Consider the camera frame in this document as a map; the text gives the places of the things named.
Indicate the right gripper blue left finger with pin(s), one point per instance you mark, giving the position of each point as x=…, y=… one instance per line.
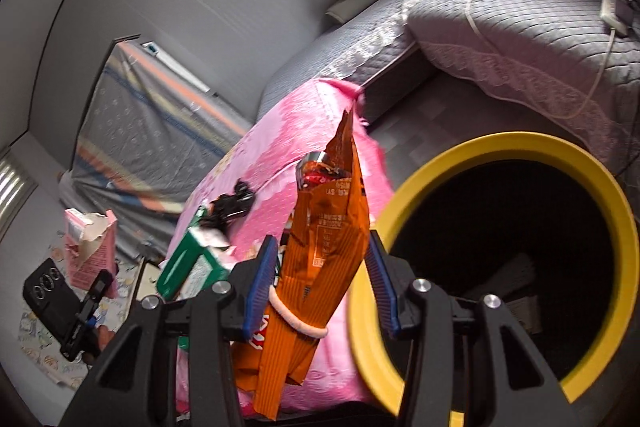
x=261, y=273

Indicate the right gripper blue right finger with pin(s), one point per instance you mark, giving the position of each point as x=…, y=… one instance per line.
x=382, y=286

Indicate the pink white carton box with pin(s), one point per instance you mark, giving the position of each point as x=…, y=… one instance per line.
x=89, y=246

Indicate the orange snack bag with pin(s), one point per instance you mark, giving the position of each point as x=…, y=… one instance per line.
x=325, y=240

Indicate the black plastic bag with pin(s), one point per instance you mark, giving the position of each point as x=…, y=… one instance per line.
x=220, y=213

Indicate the yellow rimmed trash bin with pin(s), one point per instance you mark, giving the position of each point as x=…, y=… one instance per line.
x=515, y=259

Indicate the white low cabinet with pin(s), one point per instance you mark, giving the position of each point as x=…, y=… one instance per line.
x=146, y=282

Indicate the green tissue pack middle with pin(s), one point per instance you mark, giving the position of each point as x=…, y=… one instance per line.
x=203, y=257

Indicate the small green white pack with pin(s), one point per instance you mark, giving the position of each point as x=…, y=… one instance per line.
x=197, y=216

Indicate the striped grey mattress leaning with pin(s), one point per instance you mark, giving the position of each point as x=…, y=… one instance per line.
x=148, y=137

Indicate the grey flat pillow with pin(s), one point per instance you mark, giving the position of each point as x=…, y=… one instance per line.
x=343, y=11

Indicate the grey quilted sofa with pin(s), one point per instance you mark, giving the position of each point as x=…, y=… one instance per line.
x=552, y=56

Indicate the white power adapter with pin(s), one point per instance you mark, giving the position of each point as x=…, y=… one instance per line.
x=618, y=15

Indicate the black smartphone on mount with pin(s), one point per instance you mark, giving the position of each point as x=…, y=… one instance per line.
x=49, y=297

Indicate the wall vent grille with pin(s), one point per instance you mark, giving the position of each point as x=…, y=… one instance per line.
x=16, y=186

